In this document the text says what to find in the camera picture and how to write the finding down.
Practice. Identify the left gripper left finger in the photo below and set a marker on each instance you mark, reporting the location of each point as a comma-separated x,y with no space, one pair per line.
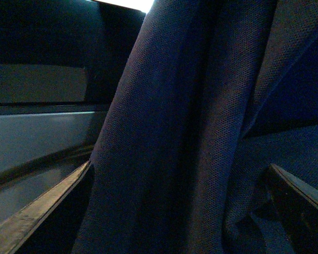
18,228

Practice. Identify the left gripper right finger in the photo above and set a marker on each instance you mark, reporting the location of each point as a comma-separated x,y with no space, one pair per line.
296,203

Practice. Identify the dark blue mesh garment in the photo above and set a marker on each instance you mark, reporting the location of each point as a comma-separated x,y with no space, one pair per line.
213,93

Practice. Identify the grey front-load washing machine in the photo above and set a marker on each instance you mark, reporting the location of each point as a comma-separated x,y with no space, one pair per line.
60,64

